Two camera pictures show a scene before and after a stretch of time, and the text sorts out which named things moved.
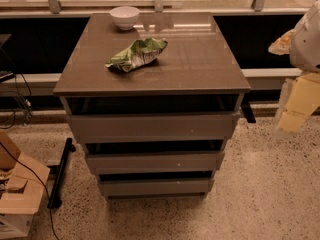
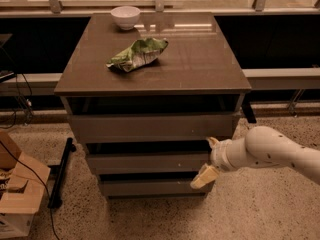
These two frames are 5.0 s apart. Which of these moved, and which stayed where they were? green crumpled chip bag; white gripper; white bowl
Moved: white gripper
Stayed: white bowl; green crumpled chip bag
